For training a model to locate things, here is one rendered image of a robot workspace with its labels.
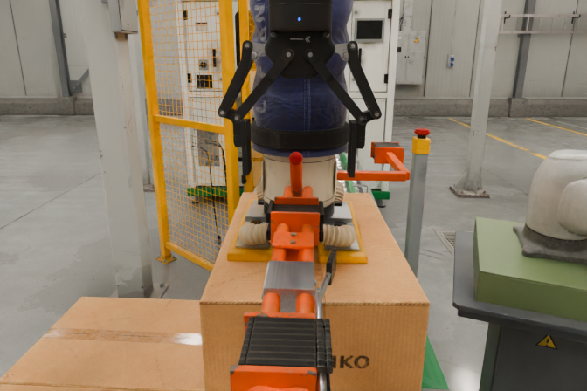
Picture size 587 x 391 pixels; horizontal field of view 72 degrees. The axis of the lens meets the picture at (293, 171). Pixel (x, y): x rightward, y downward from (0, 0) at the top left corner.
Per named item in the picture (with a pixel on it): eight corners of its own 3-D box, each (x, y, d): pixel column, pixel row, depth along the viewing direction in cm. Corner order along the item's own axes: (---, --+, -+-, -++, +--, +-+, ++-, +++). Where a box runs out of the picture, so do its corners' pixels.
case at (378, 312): (245, 303, 139) (242, 191, 128) (363, 304, 139) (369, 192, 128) (210, 478, 81) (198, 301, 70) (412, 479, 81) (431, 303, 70)
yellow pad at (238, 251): (250, 204, 117) (249, 188, 116) (284, 205, 117) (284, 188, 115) (226, 262, 84) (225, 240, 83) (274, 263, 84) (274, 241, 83)
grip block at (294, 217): (270, 225, 78) (270, 195, 76) (321, 226, 77) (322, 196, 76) (265, 244, 69) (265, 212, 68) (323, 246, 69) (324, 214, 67)
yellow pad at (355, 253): (315, 206, 116) (316, 189, 115) (351, 207, 116) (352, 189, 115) (318, 264, 84) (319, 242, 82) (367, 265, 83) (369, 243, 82)
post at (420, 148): (397, 321, 217) (412, 136, 190) (410, 322, 216) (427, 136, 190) (400, 330, 210) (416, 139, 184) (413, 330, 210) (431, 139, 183)
